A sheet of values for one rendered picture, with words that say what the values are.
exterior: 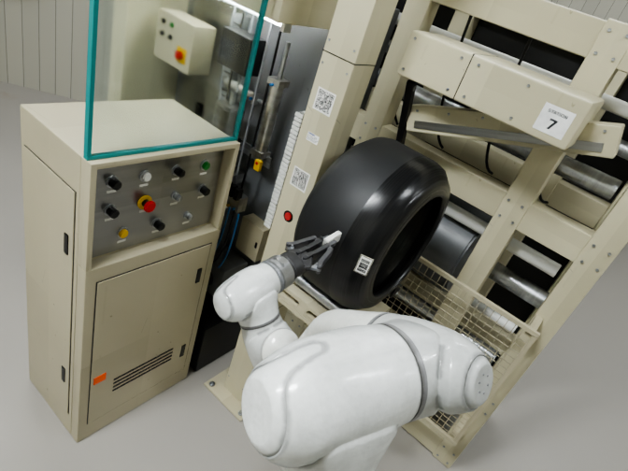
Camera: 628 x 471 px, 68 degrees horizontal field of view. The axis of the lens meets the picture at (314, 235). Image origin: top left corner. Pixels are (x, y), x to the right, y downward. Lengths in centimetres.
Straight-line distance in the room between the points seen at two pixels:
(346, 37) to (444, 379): 114
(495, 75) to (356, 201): 59
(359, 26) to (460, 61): 35
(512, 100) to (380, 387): 119
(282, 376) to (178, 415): 184
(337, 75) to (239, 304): 81
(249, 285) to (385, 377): 59
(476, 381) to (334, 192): 88
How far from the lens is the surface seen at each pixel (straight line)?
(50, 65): 529
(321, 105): 158
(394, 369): 56
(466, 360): 62
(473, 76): 162
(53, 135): 153
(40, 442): 228
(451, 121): 179
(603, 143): 168
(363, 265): 136
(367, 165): 141
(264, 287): 109
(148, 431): 229
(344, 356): 54
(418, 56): 169
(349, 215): 135
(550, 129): 156
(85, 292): 164
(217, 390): 243
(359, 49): 150
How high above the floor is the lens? 191
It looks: 30 degrees down
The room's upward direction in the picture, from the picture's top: 20 degrees clockwise
